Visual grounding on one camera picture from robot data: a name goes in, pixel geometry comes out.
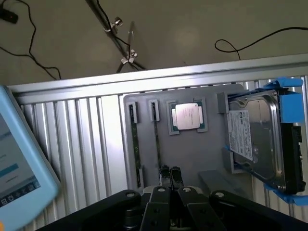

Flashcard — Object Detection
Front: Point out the green RAM stick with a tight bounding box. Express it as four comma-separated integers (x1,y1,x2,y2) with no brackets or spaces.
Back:
129,103,142,189
151,102,165,169

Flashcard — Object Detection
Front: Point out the grey parts rack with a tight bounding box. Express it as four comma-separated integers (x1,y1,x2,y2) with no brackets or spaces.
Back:
122,83,256,193

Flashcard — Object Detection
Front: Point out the silver CPU chip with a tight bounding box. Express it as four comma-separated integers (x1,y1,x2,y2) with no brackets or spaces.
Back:
171,103,203,132

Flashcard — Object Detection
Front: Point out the silver hard disk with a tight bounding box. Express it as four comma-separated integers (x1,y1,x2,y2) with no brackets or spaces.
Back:
227,90,304,193

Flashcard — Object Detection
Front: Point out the blue plastic disk caddy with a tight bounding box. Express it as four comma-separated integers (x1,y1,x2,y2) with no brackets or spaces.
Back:
223,76,304,205

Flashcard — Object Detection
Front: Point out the light blue teach pendant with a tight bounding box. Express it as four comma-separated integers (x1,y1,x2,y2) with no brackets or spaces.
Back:
0,85,61,231

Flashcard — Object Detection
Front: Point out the black metal tripod stand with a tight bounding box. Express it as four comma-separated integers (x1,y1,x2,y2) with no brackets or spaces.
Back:
84,0,148,74

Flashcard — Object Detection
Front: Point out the small black box device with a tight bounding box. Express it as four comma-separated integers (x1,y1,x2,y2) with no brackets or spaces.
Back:
0,8,19,24

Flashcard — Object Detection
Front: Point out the aluminium table frame rail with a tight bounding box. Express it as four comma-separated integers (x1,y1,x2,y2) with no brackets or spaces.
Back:
6,52,308,97

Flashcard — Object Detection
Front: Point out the looped black cable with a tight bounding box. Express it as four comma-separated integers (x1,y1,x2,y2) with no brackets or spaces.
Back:
214,26,308,61

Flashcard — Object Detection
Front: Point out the thin black cable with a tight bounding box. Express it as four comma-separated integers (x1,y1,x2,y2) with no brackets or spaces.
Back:
0,0,62,80

